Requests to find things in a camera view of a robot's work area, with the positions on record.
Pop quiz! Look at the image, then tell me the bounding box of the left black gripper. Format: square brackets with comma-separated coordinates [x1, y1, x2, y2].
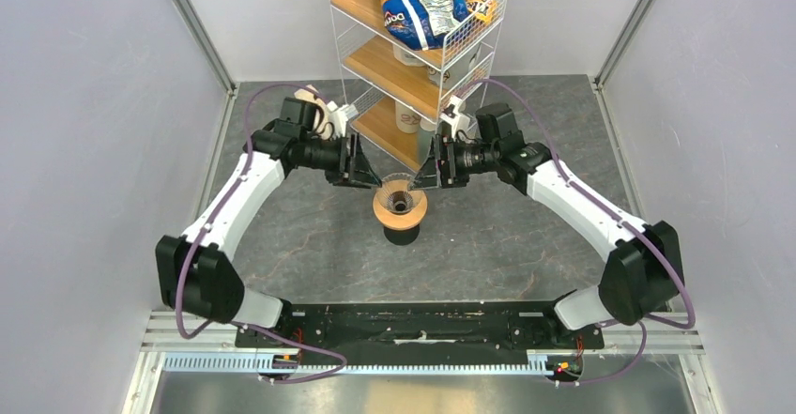
[298, 130, 381, 189]

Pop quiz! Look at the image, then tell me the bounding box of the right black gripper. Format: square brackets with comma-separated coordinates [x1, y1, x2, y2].
[407, 132, 499, 191]

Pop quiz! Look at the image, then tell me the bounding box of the clear glass dripper cone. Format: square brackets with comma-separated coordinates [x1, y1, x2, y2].
[376, 173, 425, 215]

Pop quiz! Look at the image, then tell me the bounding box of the wooden ring dripper holder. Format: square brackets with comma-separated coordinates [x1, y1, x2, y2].
[373, 188, 429, 232]

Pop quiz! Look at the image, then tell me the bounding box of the red black coffee carafe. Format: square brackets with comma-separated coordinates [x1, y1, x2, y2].
[383, 224, 421, 246]

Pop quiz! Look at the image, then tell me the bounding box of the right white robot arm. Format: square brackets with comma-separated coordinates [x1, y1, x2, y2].
[411, 99, 684, 347]

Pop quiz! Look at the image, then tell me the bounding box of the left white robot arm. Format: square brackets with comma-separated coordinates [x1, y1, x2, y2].
[155, 98, 381, 347]

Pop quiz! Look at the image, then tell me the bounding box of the beige filter paper pack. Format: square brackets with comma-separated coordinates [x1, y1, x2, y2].
[294, 84, 334, 140]

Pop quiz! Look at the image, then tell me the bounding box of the grey green bottle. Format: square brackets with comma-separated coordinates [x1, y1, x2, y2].
[417, 118, 436, 157]

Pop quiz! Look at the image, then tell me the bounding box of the white paper cup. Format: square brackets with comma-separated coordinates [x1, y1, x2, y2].
[394, 101, 422, 134]

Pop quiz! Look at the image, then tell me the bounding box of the white printed cup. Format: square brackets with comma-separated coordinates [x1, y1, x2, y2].
[425, 48, 481, 90]

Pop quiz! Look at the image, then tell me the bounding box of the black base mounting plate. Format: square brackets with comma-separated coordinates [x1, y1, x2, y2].
[235, 299, 605, 368]

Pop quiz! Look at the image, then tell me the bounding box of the blue chip bag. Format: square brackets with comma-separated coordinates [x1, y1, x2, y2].
[379, 0, 469, 51]

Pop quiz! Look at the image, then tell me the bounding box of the orange snack packet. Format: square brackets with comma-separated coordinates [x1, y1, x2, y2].
[466, 0, 498, 24]

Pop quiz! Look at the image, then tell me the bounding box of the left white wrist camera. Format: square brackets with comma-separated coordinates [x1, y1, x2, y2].
[327, 101, 360, 138]

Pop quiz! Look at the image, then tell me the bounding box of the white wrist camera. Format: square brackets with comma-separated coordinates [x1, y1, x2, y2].
[327, 101, 360, 138]
[437, 96, 469, 140]

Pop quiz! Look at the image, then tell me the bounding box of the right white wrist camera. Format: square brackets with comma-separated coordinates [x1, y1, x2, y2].
[437, 96, 469, 140]

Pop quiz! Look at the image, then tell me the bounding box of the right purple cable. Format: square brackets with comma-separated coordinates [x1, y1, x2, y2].
[456, 78, 697, 389]

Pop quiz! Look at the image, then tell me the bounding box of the purple cable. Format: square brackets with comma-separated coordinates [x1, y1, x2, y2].
[456, 78, 697, 389]
[175, 83, 349, 386]

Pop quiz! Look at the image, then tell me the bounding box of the white wire shelf rack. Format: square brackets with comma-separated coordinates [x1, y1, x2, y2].
[329, 0, 508, 171]

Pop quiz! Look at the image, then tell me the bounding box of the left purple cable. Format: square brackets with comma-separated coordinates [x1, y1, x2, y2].
[175, 83, 349, 386]

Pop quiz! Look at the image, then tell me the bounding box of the aluminium toothed rail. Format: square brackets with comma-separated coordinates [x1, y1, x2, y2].
[162, 351, 555, 376]

